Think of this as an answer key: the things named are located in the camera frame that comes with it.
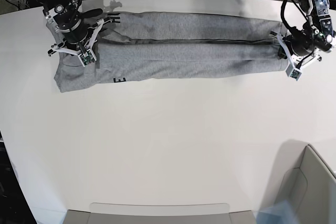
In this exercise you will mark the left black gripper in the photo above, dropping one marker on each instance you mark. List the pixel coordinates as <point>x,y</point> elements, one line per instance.
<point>296,47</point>

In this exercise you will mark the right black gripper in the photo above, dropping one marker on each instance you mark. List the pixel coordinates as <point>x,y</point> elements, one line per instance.
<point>71,26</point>

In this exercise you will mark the grey T-shirt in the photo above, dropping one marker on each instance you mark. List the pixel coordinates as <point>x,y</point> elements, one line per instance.
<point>136,47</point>

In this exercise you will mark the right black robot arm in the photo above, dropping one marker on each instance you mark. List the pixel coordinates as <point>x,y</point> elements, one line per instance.
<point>49,4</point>

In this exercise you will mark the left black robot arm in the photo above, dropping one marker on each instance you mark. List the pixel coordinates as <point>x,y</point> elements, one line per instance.
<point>317,32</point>

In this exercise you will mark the grey bin at right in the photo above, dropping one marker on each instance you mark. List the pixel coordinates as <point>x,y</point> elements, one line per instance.
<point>307,193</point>

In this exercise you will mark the grey bin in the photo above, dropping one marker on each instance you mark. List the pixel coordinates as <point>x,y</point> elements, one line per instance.
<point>307,193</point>
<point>118,213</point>

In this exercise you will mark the grey bin at bottom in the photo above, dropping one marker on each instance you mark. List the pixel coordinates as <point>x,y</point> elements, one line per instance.
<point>118,213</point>

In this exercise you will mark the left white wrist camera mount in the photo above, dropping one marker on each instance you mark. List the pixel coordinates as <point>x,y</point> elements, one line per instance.
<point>296,63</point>

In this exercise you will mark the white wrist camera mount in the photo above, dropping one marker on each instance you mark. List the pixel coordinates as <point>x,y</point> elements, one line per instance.
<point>85,54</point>
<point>296,63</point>

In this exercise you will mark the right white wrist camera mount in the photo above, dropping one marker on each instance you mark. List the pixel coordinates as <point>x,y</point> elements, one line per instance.
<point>85,54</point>

